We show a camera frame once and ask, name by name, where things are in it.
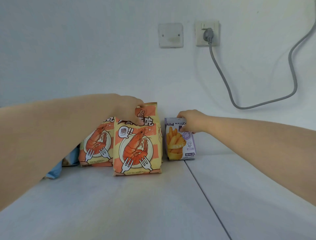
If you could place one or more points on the grey power plug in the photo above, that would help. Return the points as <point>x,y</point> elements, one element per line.
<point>208,35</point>

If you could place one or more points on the white wall socket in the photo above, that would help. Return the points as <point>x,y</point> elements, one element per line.
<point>214,31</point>

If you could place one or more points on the person's left hand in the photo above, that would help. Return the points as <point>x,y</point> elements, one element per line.
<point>126,107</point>

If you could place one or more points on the yellow shrimp snack bag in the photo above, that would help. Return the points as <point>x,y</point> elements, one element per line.
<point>138,145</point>
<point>97,145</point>

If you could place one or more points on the person's right hand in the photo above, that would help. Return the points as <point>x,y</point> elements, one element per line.
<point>195,122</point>

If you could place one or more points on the person's right forearm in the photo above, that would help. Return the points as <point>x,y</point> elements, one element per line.
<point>266,153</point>

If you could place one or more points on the blue snack bag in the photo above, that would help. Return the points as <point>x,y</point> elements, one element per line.
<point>60,164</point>

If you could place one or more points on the purple fries snack bag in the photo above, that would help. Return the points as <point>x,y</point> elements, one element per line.
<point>177,145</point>

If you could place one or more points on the person's left forearm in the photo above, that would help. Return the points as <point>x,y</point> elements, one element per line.
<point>49,138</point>

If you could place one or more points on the person's left fingers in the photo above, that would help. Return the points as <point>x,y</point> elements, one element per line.
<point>140,103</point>

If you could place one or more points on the white blank wall plate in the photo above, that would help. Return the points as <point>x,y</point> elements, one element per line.
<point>170,35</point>

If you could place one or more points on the person's right fingers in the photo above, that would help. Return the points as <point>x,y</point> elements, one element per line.
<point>184,118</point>

